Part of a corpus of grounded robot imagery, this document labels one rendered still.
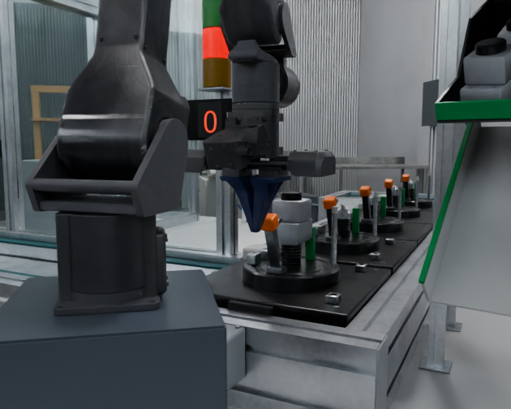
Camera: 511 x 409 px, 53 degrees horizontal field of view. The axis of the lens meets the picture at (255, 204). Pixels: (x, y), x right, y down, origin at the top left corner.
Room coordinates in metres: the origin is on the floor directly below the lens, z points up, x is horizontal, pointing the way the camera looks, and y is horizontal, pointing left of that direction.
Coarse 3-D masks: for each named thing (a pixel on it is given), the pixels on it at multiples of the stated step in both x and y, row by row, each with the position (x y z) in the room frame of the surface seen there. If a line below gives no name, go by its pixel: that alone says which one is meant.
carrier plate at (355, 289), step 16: (224, 272) 0.76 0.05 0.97; (240, 272) 0.76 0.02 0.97; (352, 272) 0.76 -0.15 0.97; (368, 272) 0.76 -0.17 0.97; (384, 272) 0.76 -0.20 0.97; (224, 288) 0.67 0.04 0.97; (240, 288) 0.67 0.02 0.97; (256, 288) 0.67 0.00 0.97; (336, 288) 0.67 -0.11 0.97; (352, 288) 0.67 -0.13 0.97; (368, 288) 0.67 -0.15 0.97; (224, 304) 0.64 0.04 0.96; (272, 304) 0.61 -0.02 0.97; (288, 304) 0.60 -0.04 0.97; (304, 304) 0.60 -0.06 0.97; (320, 304) 0.60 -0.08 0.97; (336, 304) 0.60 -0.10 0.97; (352, 304) 0.60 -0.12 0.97; (304, 320) 0.59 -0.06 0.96; (320, 320) 0.58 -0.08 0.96; (336, 320) 0.57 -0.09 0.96
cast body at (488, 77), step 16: (480, 48) 0.54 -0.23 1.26; (496, 48) 0.54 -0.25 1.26; (464, 64) 0.56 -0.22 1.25; (480, 64) 0.54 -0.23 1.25; (496, 64) 0.53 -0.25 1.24; (480, 80) 0.55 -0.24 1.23; (496, 80) 0.54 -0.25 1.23; (464, 96) 0.56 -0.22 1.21; (480, 96) 0.54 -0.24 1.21; (496, 96) 0.53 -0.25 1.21
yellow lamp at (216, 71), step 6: (204, 60) 0.90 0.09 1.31; (210, 60) 0.89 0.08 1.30; (216, 60) 0.89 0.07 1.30; (222, 60) 0.89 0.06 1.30; (228, 60) 0.90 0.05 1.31; (204, 66) 0.90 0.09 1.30; (210, 66) 0.89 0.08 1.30; (216, 66) 0.89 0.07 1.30; (222, 66) 0.89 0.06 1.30; (228, 66) 0.90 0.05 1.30; (204, 72) 0.90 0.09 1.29; (210, 72) 0.89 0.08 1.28; (216, 72) 0.89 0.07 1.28; (222, 72) 0.89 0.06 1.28; (228, 72) 0.90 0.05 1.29; (204, 78) 0.90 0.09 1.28; (210, 78) 0.89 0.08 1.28; (216, 78) 0.89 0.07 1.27; (222, 78) 0.89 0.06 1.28; (228, 78) 0.90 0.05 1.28; (204, 84) 0.90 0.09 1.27; (210, 84) 0.89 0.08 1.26; (216, 84) 0.89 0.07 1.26; (222, 84) 0.89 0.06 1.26; (228, 84) 0.90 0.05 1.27
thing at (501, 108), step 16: (496, 0) 0.75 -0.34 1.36; (480, 16) 0.70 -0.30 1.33; (496, 16) 0.76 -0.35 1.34; (480, 32) 0.70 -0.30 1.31; (496, 32) 0.77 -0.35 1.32; (464, 48) 0.65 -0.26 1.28; (464, 80) 0.65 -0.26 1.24; (448, 96) 0.59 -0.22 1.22; (448, 112) 0.56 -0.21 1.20; (464, 112) 0.55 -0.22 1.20; (480, 112) 0.54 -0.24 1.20; (496, 112) 0.53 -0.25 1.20
